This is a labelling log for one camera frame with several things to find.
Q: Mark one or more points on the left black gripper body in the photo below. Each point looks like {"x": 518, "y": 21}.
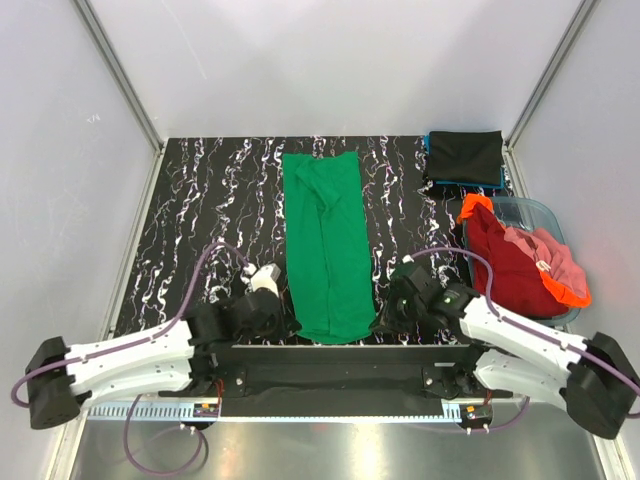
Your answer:
{"x": 272, "y": 330}

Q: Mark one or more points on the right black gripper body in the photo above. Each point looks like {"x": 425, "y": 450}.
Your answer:
{"x": 403, "y": 312}

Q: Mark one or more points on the green t shirt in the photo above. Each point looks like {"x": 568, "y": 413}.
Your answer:
{"x": 328, "y": 257}

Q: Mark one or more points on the clear blue plastic basket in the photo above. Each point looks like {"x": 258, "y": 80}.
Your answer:
{"x": 529, "y": 215}

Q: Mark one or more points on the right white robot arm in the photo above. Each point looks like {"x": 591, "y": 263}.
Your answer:
{"x": 591, "y": 380}

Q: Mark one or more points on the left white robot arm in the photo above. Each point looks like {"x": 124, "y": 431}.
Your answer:
{"x": 172, "y": 360}

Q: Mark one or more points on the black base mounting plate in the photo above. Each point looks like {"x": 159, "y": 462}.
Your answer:
{"x": 292, "y": 382}

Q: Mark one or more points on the red t shirt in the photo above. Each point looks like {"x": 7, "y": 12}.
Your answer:
{"x": 517, "y": 284}

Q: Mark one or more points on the pink t shirt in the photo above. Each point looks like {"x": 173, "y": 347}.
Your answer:
{"x": 565, "y": 280}

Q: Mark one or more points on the folded blue t shirt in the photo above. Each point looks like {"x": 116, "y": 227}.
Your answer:
{"x": 470, "y": 185}

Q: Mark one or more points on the orange t shirt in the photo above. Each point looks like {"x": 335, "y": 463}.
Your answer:
{"x": 534, "y": 274}

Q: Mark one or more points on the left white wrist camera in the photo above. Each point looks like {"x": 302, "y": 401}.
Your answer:
{"x": 265, "y": 277}

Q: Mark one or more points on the right aluminium frame post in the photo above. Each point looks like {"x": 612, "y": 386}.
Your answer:
{"x": 568, "y": 40}

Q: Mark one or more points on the aluminium frame post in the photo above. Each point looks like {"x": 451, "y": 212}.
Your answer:
{"x": 107, "y": 52}
{"x": 568, "y": 40}

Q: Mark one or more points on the left aluminium frame post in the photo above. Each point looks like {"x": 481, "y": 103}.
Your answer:
{"x": 107, "y": 52}

